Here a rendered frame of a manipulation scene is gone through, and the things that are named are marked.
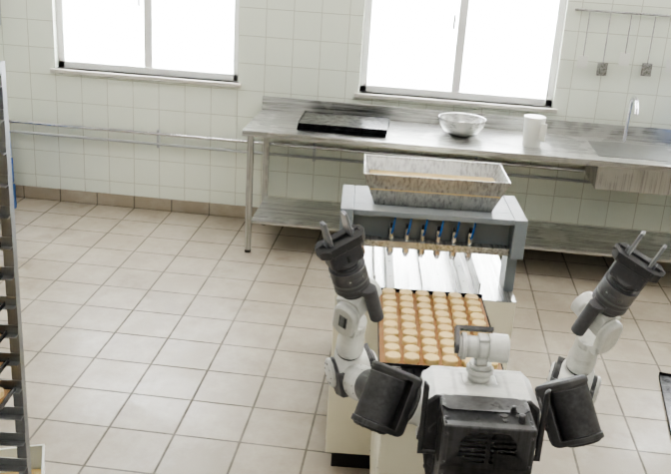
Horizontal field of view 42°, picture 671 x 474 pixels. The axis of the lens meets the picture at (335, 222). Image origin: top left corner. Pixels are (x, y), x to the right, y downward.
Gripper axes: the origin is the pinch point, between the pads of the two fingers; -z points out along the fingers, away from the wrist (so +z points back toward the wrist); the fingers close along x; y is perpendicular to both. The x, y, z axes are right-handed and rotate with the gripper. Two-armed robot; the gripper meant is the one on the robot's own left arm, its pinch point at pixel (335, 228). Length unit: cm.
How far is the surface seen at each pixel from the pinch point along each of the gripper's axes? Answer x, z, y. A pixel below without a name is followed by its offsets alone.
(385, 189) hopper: 62, 73, -101
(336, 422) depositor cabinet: 10, 162, -91
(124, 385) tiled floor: -59, 172, -191
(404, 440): 13, 111, -26
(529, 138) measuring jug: 241, 202, -249
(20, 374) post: -82, 47, -70
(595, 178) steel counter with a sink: 266, 232, -216
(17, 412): -88, 58, -69
